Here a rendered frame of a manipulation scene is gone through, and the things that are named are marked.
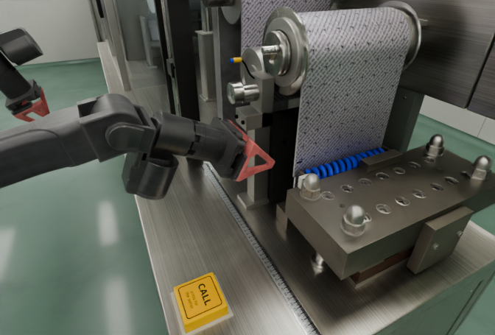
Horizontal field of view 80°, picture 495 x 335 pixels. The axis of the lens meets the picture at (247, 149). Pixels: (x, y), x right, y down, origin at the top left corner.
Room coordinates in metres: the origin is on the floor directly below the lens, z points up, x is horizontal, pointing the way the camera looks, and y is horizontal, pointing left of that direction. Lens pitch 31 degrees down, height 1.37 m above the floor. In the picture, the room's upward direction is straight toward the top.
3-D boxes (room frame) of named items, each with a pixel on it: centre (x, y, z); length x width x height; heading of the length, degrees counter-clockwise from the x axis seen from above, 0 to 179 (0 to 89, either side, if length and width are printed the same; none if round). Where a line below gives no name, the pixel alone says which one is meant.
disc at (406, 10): (0.64, -0.29, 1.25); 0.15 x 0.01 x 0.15; 26
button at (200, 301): (0.29, 0.08, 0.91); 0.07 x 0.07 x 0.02; 26
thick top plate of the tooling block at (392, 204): (0.44, -0.29, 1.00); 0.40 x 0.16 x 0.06; 116
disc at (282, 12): (0.53, -0.06, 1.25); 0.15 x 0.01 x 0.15; 26
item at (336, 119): (0.53, -0.20, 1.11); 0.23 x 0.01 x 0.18; 116
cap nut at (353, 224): (0.33, -0.16, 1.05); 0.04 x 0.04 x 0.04
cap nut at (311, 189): (0.41, -0.11, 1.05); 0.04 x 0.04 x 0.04
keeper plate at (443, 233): (0.37, -0.34, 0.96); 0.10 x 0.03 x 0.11; 116
